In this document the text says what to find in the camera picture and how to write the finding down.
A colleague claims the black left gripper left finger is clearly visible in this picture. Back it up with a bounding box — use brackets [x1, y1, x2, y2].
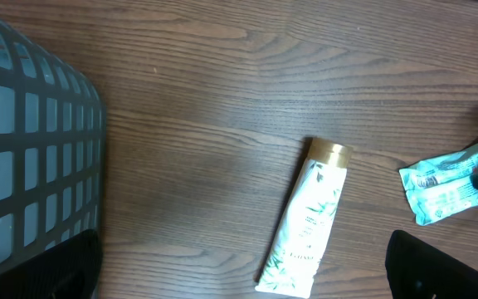
[0, 229, 103, 299]

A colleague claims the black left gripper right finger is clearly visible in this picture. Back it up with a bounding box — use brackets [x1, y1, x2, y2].
[385, 230, 478, 299]

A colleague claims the teal tissue packet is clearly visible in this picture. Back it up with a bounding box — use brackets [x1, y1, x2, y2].
[399, 143, 478, 226]

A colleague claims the white gold tube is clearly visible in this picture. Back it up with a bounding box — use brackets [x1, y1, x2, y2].
[255, 138, 353, 298]

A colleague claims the grey plastic mesh basket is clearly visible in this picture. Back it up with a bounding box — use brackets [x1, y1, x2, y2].
[0, 20, 107, 274]

